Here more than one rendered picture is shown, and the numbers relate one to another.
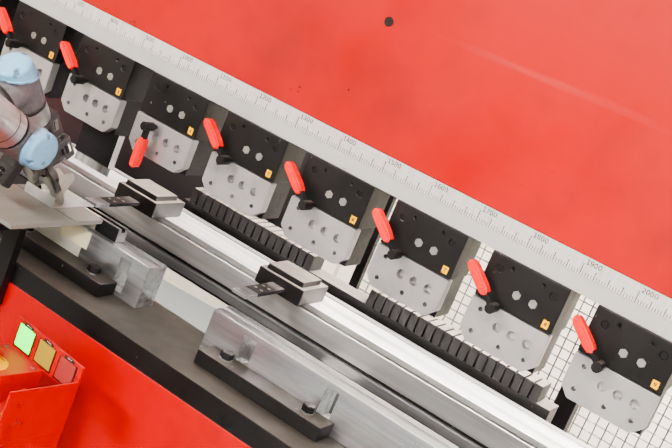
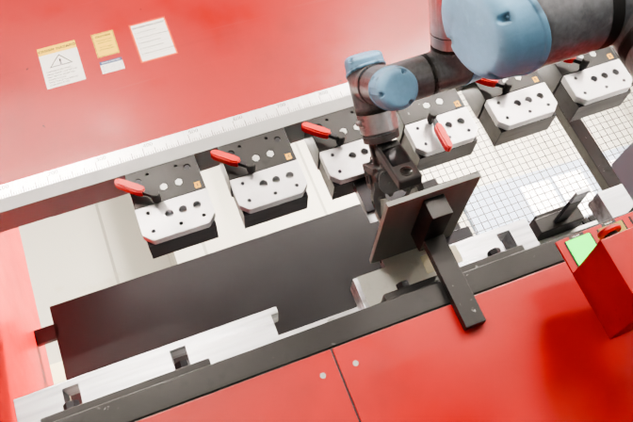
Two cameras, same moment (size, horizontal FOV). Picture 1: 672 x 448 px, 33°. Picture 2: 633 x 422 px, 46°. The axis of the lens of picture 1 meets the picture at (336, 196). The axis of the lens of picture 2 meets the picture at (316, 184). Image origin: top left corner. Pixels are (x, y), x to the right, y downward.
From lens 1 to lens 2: 2.30 m
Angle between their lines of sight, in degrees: 53
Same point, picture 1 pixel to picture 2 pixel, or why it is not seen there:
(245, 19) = (421, 19)
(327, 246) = (616, 80)
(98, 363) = not seen: hidden behind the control
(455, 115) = not seen: outside the picture
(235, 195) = (531, 108)
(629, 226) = not seen: outside the picture
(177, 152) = (461, 126)
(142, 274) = (525, 228)
